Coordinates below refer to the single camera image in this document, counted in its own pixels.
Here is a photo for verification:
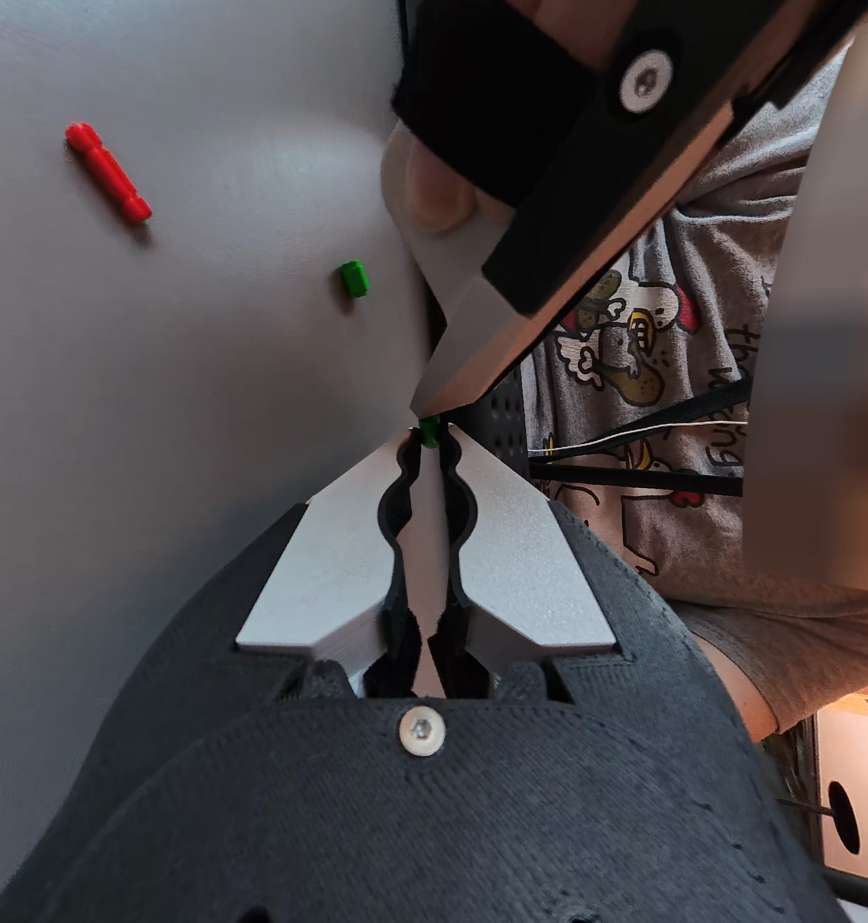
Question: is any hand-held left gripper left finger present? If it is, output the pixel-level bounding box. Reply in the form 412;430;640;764
234;429;422;699

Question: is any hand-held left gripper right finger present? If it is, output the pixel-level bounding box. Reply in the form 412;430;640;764
429;425;617;699

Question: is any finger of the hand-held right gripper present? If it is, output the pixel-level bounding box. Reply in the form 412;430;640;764
404;105;750;422

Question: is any red lego pin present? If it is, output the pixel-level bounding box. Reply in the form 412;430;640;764
64;122;154;225

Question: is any person's left forearm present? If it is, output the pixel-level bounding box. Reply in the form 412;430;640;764
694;635;780;744

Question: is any person's right hand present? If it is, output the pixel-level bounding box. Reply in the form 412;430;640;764
382;0;645;233

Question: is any grey printed t-shirt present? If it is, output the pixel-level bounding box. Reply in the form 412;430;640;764
521;50;868;733

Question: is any pale panel with round hole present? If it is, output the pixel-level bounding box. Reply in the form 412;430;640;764
809;688;868;895

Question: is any black shoulder strap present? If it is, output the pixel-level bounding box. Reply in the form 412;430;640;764
549;375;754;459
528;461;745;500

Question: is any white cord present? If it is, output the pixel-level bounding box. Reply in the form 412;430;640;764
528;420;750;455

